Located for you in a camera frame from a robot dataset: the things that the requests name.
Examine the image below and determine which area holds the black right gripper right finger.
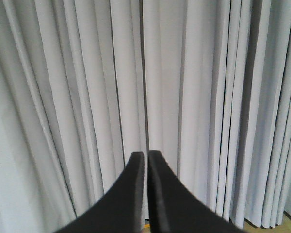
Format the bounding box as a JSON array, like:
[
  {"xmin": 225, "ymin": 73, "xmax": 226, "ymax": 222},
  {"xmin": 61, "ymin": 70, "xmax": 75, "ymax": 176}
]
[{"xmin": 147, "ymin": 150, "xmax": 243, "ymax": 233}]

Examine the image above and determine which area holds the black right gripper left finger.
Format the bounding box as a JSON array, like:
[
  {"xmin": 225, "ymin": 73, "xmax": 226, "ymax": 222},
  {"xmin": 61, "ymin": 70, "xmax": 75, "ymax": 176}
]
[{"xmin": 57, "ymin": 152, "xmax": 145, "ymax": 233}]

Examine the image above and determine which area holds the grey pleated curtain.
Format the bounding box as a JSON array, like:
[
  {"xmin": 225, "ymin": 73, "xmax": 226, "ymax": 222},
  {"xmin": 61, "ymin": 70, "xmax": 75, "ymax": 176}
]
[{"xmin": 0, "ymin": 0, "xmax": 291, "ymax": 233}]

